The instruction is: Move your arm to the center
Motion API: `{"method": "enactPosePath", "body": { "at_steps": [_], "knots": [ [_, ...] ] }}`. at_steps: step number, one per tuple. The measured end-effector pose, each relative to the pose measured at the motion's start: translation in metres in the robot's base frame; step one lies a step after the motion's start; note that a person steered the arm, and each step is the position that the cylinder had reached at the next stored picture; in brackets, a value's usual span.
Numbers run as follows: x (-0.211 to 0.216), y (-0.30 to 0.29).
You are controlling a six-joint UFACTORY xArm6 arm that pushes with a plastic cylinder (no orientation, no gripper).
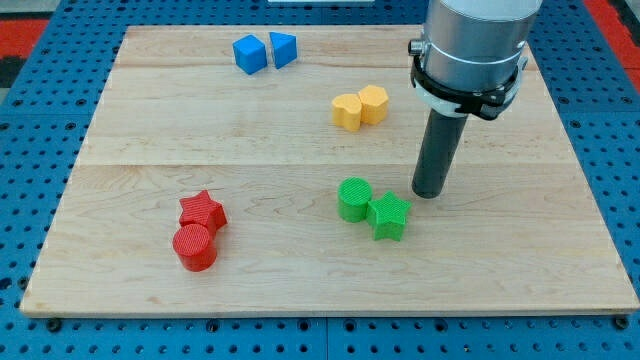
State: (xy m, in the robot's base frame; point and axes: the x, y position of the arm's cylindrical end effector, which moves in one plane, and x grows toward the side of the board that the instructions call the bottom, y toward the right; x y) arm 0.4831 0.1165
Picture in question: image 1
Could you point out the green cylinder block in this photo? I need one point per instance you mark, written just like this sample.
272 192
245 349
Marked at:
354 194

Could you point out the blue triangular prism block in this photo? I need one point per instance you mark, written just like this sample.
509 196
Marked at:
284 48

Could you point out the red cylinder block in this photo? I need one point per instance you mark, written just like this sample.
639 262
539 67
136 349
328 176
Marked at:
195 247

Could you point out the green star block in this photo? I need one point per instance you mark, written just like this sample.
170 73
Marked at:
387 216

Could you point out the yellow hexagon block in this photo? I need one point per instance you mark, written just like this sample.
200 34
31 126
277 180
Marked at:
374 100

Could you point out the light wooden board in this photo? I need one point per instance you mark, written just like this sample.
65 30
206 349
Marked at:
515 231

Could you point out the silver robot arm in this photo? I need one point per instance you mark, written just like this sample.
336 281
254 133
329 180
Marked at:
469 57

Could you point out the blue cube block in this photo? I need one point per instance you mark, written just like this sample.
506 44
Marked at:
250 54

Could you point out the yellow heart block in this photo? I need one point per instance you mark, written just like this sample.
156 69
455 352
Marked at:
346 111

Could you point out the red star block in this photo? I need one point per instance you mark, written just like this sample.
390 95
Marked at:
202 209

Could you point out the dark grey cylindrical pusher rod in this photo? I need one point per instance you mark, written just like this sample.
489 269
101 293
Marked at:
439 145

